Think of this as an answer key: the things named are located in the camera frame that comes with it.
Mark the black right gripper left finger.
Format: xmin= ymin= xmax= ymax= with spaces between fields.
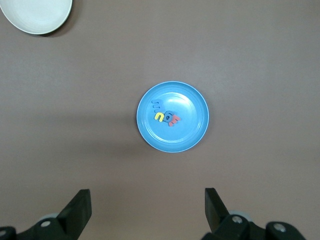
xmin=0 ymin=188 xmax=93 ymax=240

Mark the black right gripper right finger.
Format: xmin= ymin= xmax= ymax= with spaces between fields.
xmin=202 ymin=187 xmax=307 ymax=240

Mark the red lowercase letter m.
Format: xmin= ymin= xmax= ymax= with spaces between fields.
xmin=167 ymin=115 xmax=182 ymax=128

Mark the blue lowercase letter g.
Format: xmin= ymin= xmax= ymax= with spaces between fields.
xmin=163 ymin=110 xmax=175 ymax=123

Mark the periwinkle lowercase letter m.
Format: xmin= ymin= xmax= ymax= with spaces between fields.
xmin=151 ymin=98 xmax=165 ymax=113

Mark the blue plate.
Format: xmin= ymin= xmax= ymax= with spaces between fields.
xmin=136 ymin=80 xmax=210 ymax=153

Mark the beige plate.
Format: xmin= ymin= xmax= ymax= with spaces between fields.
xmin=0 ymin=0 xmax=74 ymax=35

